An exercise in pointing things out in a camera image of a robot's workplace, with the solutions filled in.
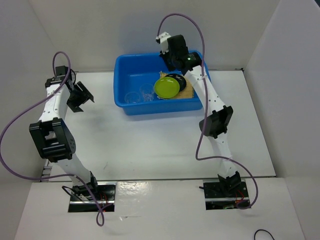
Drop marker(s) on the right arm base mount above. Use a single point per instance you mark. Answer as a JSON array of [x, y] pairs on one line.
[[215, 199]]

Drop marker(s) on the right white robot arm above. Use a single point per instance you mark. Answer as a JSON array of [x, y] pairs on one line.
[[214, 126]]

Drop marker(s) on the square bamboo mat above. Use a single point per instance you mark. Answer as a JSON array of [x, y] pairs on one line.
[[187, 93]]

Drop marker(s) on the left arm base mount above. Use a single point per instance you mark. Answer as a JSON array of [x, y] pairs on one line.
[[105, 196]]

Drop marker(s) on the blue plastic bin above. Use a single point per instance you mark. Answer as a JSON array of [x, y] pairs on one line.
[[131, 71]]

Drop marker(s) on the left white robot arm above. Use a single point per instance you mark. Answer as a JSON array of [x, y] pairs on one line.
[[51, 136]]

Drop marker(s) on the lime green plate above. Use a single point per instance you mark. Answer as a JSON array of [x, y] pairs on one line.
[[166, 87]]

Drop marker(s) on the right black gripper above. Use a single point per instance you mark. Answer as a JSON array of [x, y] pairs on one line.
[[169, 68]]

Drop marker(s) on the black round plate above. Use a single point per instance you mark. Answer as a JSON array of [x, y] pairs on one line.
[[180, 79]]

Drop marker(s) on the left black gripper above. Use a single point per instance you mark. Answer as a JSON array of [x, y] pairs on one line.
[[85, 95]]

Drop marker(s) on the clear plastic cup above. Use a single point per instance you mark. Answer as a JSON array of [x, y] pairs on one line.
[[147, 92], [132, 98]]

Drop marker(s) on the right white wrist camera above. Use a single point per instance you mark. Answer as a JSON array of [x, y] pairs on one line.
[[162, 40]]

